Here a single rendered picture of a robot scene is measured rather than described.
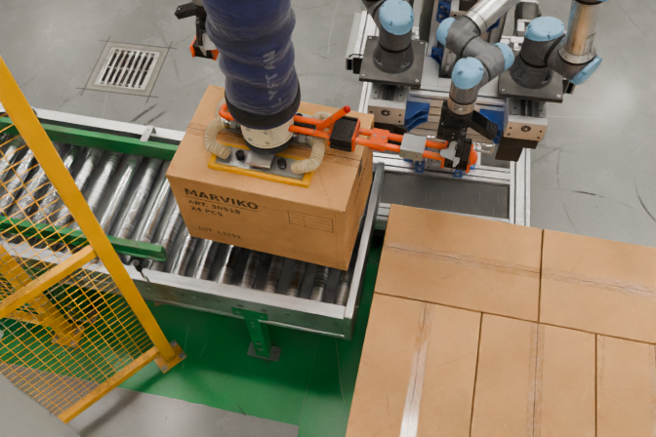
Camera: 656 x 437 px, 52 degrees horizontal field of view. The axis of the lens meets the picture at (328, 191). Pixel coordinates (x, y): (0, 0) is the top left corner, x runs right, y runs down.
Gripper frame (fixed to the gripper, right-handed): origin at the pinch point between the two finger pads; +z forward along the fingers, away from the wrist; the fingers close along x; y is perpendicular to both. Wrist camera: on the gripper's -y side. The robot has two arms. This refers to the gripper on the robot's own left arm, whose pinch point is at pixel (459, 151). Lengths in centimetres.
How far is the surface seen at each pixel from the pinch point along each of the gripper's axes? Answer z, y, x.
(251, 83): -26, 59, 10
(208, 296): 65, 78, 35
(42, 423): 18, 93, 100
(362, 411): 67, 14, 62
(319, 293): 66, 39, 24
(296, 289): 66, 48, 24
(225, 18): -51, 61, 13
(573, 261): 67, -50, -12
